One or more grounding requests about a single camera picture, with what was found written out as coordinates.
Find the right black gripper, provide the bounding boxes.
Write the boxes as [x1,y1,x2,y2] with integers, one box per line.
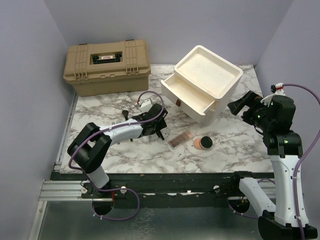
[228,89,274,131]

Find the black fan makeup brush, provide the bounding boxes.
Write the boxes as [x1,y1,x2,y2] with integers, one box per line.
[155,128,165,141]

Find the cream top drawer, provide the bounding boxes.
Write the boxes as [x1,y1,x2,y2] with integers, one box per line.
[161,73,215,123]

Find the cream drawer organizer cabinet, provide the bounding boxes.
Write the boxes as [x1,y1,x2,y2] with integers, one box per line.
[174,45,243,125]

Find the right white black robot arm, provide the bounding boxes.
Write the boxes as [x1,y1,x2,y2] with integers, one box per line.
[227,91,318,240]

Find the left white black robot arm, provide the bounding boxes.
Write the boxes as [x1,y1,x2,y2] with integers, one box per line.
[67,103,168,198]

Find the black round makeup brush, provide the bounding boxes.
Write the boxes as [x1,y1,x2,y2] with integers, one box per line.
[122,110,129,121]

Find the orange makeup sponge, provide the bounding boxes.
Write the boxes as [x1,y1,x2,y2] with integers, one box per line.
[193,138,203,150]

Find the white cosmetic bottle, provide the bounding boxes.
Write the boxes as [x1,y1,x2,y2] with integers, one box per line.
[141,136,150,144]

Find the brown eyeshadow palette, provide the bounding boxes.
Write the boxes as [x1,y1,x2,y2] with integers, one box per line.
[168,130,194,149]

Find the black round compact jar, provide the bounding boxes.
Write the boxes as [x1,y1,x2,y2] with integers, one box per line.
[200,136,213,149]

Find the tan plastic toolbox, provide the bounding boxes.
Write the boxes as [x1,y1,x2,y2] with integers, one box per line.
[63,39,151,97]

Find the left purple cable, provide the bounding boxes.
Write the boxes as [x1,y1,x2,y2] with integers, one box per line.
[67,91,166,222]

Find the purple cable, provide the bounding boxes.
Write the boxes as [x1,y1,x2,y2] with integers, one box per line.
[228,83,320,240]
[67,91,166,222]

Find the black mounting rail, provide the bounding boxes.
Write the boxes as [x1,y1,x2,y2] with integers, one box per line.
[49,171,276,210]

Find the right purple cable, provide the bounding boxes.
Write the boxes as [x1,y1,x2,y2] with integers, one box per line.
[228,83,320,240]

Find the aluminium extrusion rail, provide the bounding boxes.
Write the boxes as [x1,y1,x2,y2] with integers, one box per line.
[38,180,92,202]

